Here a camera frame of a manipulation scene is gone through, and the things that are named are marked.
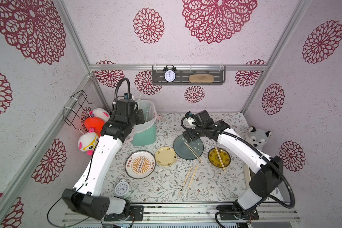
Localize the red plush toy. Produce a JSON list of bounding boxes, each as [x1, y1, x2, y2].
[[84, 117, 105, 137]]

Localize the yellow black patterned plate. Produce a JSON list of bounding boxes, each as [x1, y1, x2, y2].
[[208, 148, 231, 168]]

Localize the white plush with yellow glasses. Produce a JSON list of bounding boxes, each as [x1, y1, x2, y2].
[[78, 128, 99, 156]]

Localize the wooden brush on shelf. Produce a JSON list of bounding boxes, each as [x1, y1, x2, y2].
[[189, 74, 214, 84]]

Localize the dark green glass plate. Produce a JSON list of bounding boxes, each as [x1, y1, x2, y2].
[[173, 135, 204, 160]]

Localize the black wire wall basket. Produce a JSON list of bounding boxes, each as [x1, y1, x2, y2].
[[62, 90, 96, 130]]

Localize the grey wall shelf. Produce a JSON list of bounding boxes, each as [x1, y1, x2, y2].
[[151, 65, 226, 86]]

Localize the white orange patterned plate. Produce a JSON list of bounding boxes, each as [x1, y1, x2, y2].
[[124, 150, 156, 179]]

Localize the white alarm clock on table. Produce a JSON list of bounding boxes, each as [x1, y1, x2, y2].
[[115, 180, 132, 199]]

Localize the grey husky plush toy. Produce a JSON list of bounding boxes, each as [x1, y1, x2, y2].
[[246, 126, 272, 151]]

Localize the disposable chopsticks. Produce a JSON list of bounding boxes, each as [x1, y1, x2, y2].
[[215, 146, 226, 173], [178, 166, 193, 195], [184, 142, 203, 162], [186, 165, 198, 193]]

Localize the small pale yellow plate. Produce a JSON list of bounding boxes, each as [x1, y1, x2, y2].
[[154, 147, 177, 167]]

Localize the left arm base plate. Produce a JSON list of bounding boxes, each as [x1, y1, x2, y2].
[[104, 205, 144, 222]]

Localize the black alarm clock on shelf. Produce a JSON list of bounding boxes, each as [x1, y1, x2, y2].
[[163, 64, 177, 83]]

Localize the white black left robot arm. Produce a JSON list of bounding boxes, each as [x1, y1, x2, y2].
[[60, 78, 144, 220]]

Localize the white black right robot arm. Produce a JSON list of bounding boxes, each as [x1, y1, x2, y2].
[[180, 110, 295, 227]]

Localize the green trash bin with bag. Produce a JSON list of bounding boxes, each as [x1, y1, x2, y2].
[[130, 100, 159, 147]]

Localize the white green rectangular tray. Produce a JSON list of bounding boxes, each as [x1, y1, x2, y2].
[[244, 164, 251, 189]]

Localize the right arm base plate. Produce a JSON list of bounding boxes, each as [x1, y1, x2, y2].
[[216, 203, 259, 221]]

